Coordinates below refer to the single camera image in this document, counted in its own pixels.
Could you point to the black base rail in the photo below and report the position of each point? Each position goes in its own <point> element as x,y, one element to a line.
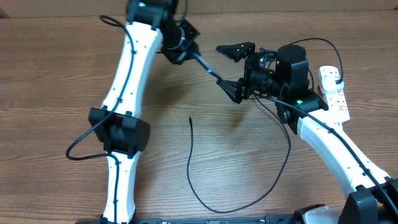
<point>214,220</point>

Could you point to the white power strip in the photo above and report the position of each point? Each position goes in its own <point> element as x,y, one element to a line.
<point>336,101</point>

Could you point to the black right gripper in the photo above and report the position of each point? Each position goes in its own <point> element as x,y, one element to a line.
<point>254,60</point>

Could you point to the blue screen smartphone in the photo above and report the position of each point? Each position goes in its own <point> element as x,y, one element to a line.
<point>205,65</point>

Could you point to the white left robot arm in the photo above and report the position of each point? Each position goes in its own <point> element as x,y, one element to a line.
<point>117,132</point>

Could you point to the white charger plug adapter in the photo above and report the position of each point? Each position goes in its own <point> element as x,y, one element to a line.
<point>329,85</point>

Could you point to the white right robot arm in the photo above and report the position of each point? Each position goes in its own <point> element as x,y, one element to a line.
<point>281,77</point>

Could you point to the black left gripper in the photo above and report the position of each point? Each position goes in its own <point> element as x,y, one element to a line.
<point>178,57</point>

